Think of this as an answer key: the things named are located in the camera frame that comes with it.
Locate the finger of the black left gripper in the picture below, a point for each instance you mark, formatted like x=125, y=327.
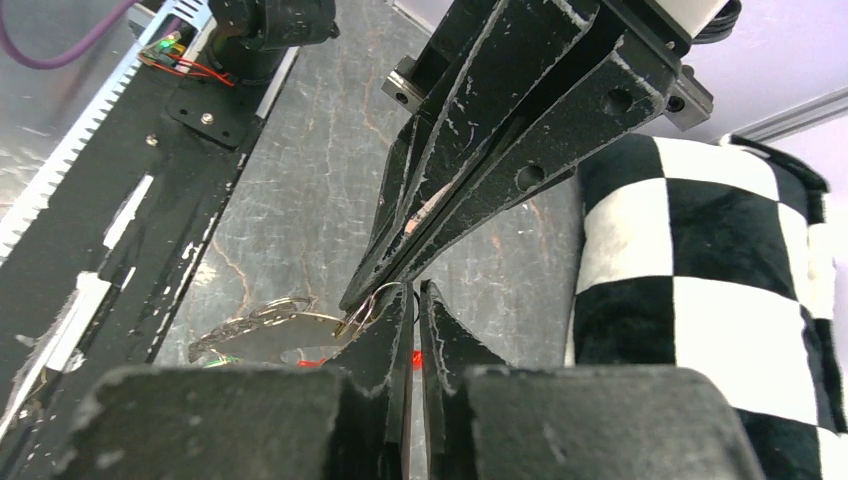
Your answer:
x=503, y=51

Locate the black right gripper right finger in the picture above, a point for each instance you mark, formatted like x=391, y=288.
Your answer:
x=486, y=419

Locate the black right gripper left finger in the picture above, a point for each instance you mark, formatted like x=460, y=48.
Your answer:
x=347, y=418

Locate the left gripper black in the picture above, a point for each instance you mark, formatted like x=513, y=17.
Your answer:
x=606, y=86

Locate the green key tag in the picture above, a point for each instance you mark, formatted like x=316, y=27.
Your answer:
x=222, y=361

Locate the black white checkered pillow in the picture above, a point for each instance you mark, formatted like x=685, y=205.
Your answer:
x=718, y=258

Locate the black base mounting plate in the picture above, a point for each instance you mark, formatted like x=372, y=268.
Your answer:
x=95, y=279

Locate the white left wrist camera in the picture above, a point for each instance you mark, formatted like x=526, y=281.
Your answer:
x=691, y=15

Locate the right aluminium frame rail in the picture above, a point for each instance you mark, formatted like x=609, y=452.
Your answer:
x=798, y=119

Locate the white slotted cable duct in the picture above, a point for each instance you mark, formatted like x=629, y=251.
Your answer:
x=47, y=118

